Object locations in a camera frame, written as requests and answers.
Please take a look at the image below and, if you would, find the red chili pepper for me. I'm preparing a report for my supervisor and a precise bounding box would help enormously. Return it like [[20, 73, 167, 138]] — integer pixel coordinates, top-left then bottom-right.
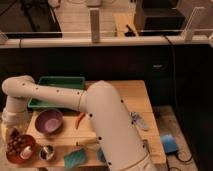
[[75, 112, 86, 130]]

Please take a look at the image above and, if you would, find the teal sponge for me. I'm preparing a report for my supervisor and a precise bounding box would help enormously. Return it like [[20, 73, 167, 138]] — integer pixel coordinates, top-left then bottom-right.
[[64, 148, 87, 169]]

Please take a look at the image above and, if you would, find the small metal cup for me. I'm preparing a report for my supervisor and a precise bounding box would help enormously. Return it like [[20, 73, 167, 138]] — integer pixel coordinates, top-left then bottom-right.
[[39, 145, 55, 161]]

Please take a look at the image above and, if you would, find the green plastic tray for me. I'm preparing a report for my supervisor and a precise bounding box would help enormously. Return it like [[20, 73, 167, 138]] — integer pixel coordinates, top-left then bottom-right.
[[28, 76, 85, 110]]

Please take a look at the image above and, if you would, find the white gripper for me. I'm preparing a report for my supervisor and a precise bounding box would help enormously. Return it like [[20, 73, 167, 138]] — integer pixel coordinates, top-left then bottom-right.
[[1, 120, 27, 140]]

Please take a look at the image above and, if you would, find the red bowl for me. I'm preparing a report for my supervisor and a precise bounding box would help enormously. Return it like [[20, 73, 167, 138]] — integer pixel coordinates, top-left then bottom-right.
[[6, 135, 36, 164]]

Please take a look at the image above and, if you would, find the white object in red bowl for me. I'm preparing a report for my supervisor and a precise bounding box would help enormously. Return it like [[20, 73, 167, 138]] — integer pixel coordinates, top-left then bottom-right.
[[20, 146, 33, 159]]

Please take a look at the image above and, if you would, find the wooden board top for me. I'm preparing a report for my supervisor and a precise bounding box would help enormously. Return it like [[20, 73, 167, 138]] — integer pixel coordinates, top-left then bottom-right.
[[23, 80, 167, 171]]

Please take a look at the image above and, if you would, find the bunch of red grapes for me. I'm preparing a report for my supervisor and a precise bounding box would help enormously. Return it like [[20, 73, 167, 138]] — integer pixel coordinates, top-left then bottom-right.
[[7, 129, 30, 156]]

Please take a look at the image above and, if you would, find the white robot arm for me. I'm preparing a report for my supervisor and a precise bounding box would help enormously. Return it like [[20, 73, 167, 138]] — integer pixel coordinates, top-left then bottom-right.
[[2, 75, 157, 171]]

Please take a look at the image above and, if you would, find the purple bowl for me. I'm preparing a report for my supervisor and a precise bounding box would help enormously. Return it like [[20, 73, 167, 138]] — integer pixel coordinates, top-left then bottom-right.
[[35, 108, 63, 134]]

